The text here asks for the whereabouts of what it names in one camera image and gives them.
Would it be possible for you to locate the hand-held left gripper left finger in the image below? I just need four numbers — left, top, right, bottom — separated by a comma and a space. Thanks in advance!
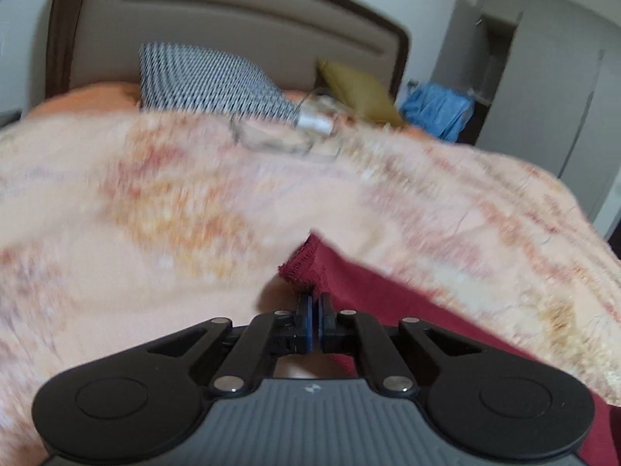
146, 292, 315, 395

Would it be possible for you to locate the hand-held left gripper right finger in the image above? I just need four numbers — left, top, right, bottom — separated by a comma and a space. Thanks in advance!
317, 292, 486, 395

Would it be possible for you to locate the dark red knit garment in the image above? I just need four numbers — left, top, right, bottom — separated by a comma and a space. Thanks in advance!
278, 233, 621, 466

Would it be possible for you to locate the floral peach blanket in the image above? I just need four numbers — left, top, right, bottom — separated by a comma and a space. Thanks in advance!
0, 107, 621, 466

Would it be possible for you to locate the mustard yellow pillow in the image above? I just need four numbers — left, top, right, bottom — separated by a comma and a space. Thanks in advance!
316, 58, 406, 128

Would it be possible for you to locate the blue cloth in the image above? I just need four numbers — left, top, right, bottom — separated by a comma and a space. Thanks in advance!
398, 82, 476, 144

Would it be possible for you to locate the black white checkered pillow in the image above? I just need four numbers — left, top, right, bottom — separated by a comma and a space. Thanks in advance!
138, 42, 299, 122

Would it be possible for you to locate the orange bed sheet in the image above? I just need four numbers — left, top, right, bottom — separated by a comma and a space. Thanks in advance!
22, 82, 142, 120

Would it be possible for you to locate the white wardrobe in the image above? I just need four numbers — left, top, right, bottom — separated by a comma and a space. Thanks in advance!
431, 0, 621, 241

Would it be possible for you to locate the beige padded headboard brown frame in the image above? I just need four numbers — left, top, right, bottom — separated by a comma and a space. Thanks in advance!
45, 0, 411, 108

